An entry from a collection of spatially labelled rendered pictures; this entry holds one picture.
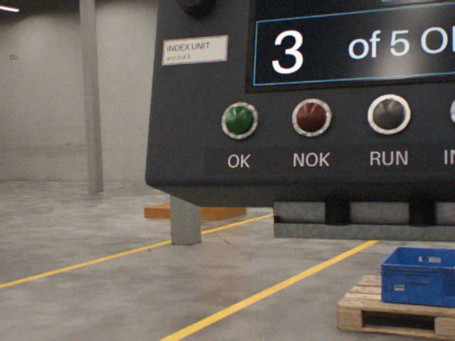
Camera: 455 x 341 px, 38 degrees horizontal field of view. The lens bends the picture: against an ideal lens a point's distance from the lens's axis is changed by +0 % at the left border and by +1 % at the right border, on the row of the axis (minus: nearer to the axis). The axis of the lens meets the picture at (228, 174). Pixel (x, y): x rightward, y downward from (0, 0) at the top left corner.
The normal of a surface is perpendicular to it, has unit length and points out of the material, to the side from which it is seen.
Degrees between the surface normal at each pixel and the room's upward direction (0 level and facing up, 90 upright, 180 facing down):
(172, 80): 75
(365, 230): 90
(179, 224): 90
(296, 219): 90
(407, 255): 90
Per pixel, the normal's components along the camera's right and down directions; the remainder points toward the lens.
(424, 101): -0.32, -0.19
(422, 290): -0.40, 0.07
